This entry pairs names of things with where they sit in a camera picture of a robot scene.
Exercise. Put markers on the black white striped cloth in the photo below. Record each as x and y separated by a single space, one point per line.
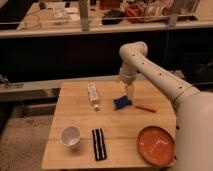
99 144

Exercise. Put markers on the white tube with cap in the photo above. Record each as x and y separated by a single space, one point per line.
93 96

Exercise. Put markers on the orange round plate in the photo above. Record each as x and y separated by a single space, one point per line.
155 145

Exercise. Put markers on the metal post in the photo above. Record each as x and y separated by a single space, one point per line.
83 10
174 13

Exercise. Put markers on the metal post right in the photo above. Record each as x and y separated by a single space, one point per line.
174 13

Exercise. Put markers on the orange carrot toy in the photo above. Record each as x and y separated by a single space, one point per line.
146 108

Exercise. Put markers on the black bag on shelf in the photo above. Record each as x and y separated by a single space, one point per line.
112 17

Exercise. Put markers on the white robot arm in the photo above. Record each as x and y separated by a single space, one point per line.
193 108

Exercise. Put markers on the blue cloth piece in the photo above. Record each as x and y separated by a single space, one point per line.
122 102

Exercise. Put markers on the white paper cup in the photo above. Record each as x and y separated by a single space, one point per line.
70 136

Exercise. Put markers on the red object on shelf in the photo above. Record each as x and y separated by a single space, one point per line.
135 13

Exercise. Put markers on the metal post left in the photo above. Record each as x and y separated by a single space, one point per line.
83 10

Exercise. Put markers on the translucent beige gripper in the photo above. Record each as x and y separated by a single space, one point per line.
129 89

